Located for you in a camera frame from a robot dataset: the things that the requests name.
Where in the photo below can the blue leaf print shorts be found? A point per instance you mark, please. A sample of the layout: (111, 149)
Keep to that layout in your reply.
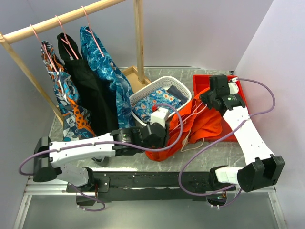
(110, 74)

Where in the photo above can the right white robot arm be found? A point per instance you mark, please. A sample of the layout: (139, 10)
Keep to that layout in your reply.
(262, 168)

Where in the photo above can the blue floral fabric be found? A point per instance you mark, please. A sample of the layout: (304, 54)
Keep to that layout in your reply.
(144, 107)

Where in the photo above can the pink hanger with patterned garment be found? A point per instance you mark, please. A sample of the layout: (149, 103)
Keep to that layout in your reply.
(44, 48)

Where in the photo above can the wooden clothes rack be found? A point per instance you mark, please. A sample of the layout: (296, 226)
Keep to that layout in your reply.
(134, 74)

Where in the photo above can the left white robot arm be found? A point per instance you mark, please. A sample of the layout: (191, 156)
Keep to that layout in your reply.
(53, 159)

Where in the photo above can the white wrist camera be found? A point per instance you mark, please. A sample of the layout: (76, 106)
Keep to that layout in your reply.
(159, 116)
(233, 87)

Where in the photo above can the pink hanger with black garment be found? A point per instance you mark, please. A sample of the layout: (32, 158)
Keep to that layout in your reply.
(65, 40)

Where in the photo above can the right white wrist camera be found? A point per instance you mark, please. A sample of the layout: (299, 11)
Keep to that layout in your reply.
(233, 87)

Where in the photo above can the white perforated plastic basket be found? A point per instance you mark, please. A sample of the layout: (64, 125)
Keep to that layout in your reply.
(164, 82)

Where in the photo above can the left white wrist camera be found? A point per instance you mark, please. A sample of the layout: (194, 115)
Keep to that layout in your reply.
(159, 116)

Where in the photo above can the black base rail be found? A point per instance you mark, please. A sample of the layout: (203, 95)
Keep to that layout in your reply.
(137, 186)

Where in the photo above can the black shorts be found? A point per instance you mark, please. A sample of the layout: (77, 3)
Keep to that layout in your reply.
(93, 92)

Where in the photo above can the red plastic bin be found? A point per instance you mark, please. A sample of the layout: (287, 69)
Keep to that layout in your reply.
(200, 83)

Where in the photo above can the aluminium frame rail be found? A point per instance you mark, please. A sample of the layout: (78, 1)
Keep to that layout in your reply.
(57, 187)

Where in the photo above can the dark grey folded fabric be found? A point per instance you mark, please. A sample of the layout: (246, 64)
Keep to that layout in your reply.
(173, 90)

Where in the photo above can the pink wire hanger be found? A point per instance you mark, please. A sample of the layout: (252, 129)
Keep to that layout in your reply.
(194, 114)

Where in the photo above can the orange blue patterned shorts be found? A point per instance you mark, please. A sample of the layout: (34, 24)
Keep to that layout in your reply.
(76, 119)

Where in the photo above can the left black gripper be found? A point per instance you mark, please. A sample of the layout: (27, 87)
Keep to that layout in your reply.
(161, 143)

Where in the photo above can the pink hanger with blue garment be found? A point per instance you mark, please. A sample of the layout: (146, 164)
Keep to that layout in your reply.
(91, 31)

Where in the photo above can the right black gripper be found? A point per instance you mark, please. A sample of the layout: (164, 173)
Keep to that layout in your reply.
(204, 97)

